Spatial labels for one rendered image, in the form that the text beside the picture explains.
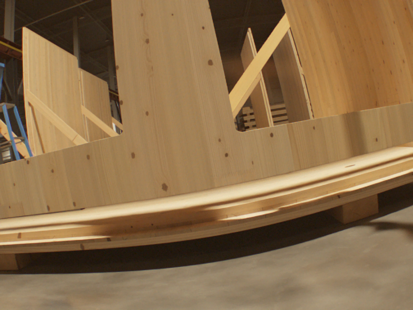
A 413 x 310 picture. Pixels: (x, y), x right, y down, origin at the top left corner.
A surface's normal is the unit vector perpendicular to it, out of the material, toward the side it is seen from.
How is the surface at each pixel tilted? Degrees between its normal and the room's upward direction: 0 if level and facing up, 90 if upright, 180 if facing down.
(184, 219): 90
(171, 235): 90
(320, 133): 90
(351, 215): 90
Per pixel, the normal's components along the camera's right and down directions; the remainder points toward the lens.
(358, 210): 0.00, 0.02
